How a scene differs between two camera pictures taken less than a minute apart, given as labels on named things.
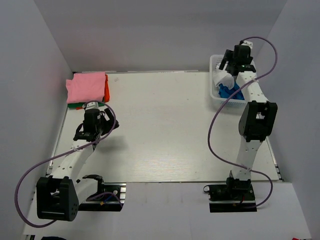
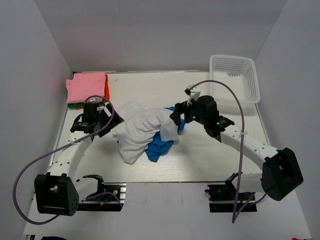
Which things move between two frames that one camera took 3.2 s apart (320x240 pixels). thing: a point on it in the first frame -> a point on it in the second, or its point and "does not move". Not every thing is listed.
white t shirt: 222,77 -> 138,125
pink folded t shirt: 86,87 does not move
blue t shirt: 224,92 -> 157,147
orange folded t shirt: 107,97 does not move
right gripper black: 228,57 -> 180,109
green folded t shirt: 76,105 does not move
